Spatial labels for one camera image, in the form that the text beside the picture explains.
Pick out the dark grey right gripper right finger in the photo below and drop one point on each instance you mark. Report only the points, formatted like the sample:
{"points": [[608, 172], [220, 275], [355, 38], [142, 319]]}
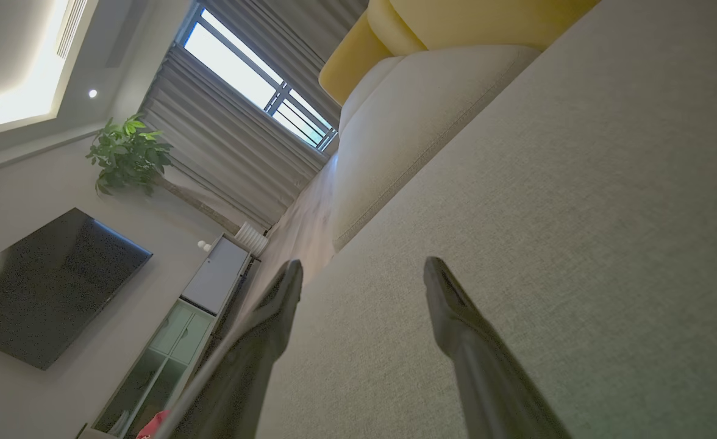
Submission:
{"points": [[474, 353]]}

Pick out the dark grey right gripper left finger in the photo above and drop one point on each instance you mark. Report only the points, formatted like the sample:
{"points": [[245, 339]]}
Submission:
{"points": [[261, 341]]}

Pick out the white and green television cabinet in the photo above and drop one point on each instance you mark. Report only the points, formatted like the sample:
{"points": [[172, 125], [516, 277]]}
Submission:
{"points": [[215, 277]]}

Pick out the white ribbed plant pot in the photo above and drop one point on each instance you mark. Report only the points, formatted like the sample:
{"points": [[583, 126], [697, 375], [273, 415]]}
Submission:
{"points": [[252, 238]]}

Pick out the small white figurine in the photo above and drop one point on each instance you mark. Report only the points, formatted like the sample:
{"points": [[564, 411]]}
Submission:
{"points": [[203, 246]]}

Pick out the small red object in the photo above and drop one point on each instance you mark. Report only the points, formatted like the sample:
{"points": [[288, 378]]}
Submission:
{"points": [[153, 425]]}

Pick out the grey sofa cushion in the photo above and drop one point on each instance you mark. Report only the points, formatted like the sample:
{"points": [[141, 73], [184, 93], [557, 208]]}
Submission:
{"points": [[578, 244]]}

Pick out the grey pleated curtain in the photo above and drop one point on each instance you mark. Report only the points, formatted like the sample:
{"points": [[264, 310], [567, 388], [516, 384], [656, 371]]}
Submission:
{"points": [[224, 146], [310, 27]]}

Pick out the black flat screen television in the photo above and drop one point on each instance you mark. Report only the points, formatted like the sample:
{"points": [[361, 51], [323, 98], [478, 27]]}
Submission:
{"points": [[47, 286]]}

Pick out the green leafy houseplant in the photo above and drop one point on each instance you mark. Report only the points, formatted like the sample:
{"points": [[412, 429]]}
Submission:
{"points": [[128, 152]]}

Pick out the yellow sofa back cushion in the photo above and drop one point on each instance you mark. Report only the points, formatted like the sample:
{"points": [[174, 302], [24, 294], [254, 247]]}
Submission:
{"points": [[486, 21], [349, 70]]}

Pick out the white ceiling air vent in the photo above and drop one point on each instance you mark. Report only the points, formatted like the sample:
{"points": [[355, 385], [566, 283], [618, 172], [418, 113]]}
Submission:
{"points": [[71, 27]]}

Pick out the window with grey frame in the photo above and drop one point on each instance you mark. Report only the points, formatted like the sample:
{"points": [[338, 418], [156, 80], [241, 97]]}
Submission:
{"points": [[236, 70]]}

